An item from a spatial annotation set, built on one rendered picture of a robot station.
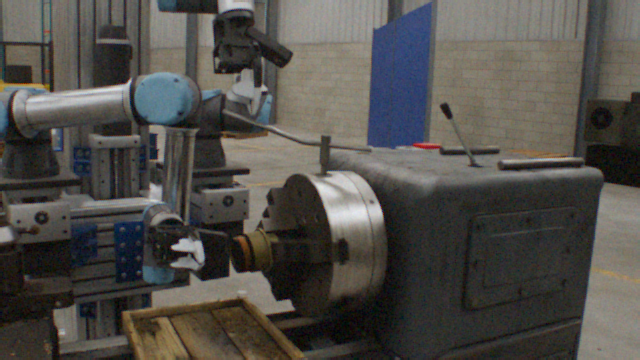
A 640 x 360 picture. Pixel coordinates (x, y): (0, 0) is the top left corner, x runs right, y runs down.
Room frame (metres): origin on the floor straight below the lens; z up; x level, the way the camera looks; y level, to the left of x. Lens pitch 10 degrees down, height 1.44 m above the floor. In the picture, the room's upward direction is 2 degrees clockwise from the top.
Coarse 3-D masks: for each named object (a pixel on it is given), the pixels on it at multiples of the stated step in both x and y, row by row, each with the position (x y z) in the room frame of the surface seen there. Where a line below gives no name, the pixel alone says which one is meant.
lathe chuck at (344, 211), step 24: (312, 192) 1.15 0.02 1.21; (336, 192) 1.14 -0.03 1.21; (312, 216) 1.15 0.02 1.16; (336, 216) 1.09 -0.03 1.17; (360, 216) 1.11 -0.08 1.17; (336, 240) 1.07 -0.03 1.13; (360, 240) 1.09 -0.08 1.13; (312, 264) 1.14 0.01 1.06; (336, 264) 1.06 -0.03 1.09; (360, 264) 1.08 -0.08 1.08; (312, 288) 1.13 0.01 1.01; (336, 288) 1.07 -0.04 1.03; (360, 288) 1.10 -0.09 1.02; (312, 312) 1.13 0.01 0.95; (336, 312) 1.13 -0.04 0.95
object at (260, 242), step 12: (240, 240) 1.12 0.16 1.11; (252, 240) 1.12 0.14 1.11; (264, 240) 1.13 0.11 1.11; (276, 240) 1.15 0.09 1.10; (240, 252) 1.10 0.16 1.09; (252, 252) 1.11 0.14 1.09; (264, 252) 1.11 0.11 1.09; (240, 264) 1.10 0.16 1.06; (252, 264) 1.11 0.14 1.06; (264, 264) 1.12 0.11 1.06
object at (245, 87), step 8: (248, 72) 1.16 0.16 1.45; (240, 80) 1.15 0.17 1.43; (248, 80) 1.16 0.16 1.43; (232, 88) 1.14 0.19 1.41; (240, 88) 1.14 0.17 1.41; (248, 88) 1.15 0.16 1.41; (256, 88) 1.15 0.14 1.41; (248, 96) 1.15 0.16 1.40; (256, 96) 1.15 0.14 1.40; (256, 104) 1.15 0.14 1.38
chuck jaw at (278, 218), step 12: (276, 192) 1.24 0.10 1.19; (288, 192) 1.25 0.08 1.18; (276, 204) 1.22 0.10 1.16; (288, 204) 1.23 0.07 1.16; (264, 216) 1.22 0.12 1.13; (276, 216) 1.20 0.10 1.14; (288, 216) 1.21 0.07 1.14; (264, 228) 1.17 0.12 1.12; (276, 228) 1.18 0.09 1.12; (288, 228) 1.19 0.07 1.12; (300, 228) 1.21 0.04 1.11
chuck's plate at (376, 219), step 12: (360, 180) 1.20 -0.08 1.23; (360, 192) 1.16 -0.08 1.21; (372, 192) 1.17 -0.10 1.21; (372, 204) 1.15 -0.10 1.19; (372, 216) 1.13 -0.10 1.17; (372, 228) 1.11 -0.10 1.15; (384, 228) 1.13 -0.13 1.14; (384, 240) 1.12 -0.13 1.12; (384, 252) 1.11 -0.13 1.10; (384, 264) 1.11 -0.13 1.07; (372, 276) 1.10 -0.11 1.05; (384, 276) 1.12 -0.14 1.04; (372, 288) 1.11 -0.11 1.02; (372, 300) 1.14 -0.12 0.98
